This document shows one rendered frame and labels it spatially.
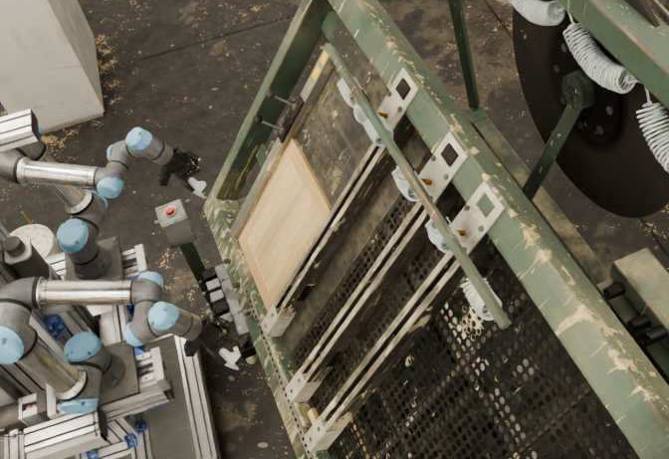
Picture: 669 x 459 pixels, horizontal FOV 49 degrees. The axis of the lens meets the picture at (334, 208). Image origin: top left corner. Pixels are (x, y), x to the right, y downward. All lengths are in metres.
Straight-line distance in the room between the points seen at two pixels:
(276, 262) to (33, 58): 2.54
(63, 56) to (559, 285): 3.77
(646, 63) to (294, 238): 1.45
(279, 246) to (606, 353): 1.52
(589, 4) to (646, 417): 0.98
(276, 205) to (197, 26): 3.03
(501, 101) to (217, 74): 1.94
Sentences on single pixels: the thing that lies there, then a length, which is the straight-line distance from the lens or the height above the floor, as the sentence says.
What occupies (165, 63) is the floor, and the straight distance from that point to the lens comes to 5.51.
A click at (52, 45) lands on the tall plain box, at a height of 0.67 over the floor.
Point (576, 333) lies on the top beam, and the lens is 1.73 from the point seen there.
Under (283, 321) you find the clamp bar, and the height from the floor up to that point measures 0.98.
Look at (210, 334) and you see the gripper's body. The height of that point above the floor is 1.47.
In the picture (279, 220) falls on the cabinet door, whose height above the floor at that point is 1.13.
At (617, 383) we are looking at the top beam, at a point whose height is 1.88.
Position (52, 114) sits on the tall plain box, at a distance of 5.22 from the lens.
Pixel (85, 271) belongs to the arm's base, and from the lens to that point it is 3.04.
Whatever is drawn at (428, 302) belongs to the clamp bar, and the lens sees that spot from 2.10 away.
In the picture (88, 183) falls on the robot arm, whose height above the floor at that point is 1.60.
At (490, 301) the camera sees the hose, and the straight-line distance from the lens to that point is 1.67.
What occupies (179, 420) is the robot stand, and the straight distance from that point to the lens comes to 3.60.
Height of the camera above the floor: 3.39
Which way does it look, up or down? 52 degrees down
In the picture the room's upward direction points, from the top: 11 degrees counter-clockwise
